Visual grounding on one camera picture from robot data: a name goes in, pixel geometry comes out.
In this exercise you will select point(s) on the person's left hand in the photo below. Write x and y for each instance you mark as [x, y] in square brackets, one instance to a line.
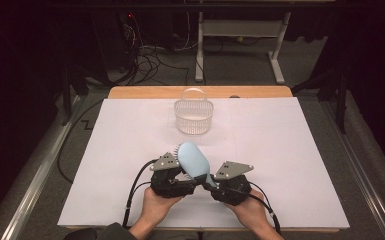
[156, 208]

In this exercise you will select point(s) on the person's dark clothing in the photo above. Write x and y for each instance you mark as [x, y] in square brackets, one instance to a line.
[110, 232]

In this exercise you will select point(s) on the metal floor rail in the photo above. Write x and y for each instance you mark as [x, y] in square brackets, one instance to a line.
[363, 173]
[36, 173]

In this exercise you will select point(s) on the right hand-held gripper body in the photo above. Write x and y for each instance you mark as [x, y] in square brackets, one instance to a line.
[233, 191]

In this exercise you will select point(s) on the white metal desk frame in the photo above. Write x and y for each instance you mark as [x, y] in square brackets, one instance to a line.
[243, 28]

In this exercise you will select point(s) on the white paper sheet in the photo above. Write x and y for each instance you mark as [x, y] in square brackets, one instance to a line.
[113, 160]

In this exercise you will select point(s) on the person's right hand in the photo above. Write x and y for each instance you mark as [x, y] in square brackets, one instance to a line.
[253, 211]

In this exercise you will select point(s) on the dark computer tower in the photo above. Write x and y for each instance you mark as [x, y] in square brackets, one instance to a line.
[113, 40]

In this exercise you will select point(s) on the light blue hairbrush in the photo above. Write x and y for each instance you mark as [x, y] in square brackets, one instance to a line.
[193, 160]

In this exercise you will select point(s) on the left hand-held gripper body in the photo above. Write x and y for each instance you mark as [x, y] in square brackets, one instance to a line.
[166, 186]

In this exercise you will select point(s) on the white plastic basket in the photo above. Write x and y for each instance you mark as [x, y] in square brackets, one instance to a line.
[193, 124]

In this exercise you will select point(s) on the black metal stand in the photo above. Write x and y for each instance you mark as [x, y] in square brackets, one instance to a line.
[341, 100]
[67, 93]

